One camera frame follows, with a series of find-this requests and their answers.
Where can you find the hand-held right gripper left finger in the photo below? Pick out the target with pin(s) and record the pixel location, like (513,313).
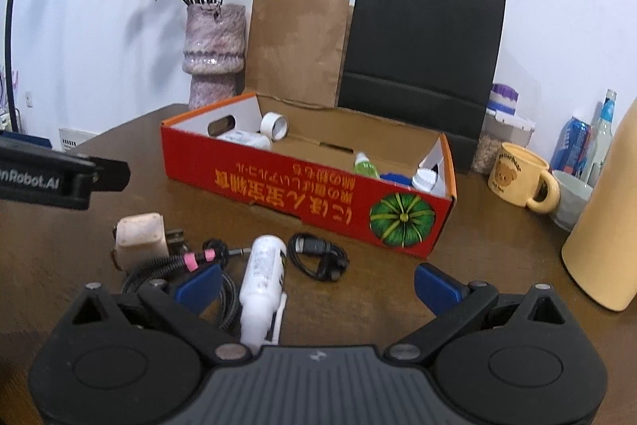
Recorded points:
(199,288)

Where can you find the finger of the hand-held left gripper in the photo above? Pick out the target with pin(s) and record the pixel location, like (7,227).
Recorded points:
(112,176)

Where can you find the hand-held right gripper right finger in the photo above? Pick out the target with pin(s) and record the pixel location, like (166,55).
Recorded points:
(438,288)

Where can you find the white spray bottle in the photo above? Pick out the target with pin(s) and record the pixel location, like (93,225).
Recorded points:
(263,275)

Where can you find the white ribbed jar lid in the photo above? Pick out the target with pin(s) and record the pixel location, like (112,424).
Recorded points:
(424,181)

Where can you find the orange cardboard box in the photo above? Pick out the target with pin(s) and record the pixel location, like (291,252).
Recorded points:
(278,188)

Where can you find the white power adapter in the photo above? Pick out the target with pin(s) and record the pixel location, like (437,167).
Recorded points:
(142,241)

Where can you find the white labelled bottle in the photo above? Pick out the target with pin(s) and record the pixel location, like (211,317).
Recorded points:
(244,139)

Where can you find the yellow bear mug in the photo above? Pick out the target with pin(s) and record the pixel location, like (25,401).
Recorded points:
(517,176)

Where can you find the small green bottle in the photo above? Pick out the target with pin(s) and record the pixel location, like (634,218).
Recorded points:
(366,166)

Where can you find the clear food container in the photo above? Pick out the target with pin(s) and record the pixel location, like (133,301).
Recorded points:
(497,141)

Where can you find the white ceramic cup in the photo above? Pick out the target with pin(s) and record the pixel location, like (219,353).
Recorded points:
(572,201)

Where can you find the pink marbled ceramic vase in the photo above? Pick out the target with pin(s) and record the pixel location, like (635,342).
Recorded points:
(214,51)

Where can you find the white tape roll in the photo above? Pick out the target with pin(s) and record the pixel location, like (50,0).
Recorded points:
(272,122)

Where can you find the beige insulated bottle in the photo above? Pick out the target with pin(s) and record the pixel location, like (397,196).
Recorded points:
(607,216)

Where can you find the blue drink can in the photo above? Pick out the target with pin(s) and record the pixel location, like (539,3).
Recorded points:
(570,146)

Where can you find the purple lidded jar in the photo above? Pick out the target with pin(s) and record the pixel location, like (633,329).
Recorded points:
(503,99)

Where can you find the clear glass bottle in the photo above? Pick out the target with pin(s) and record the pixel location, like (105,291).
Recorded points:
(599,141)

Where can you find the brown paper bag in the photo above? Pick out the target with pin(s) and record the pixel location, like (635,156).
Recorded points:
(298,51)

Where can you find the black paper bag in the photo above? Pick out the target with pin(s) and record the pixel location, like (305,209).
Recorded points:
(423,56)

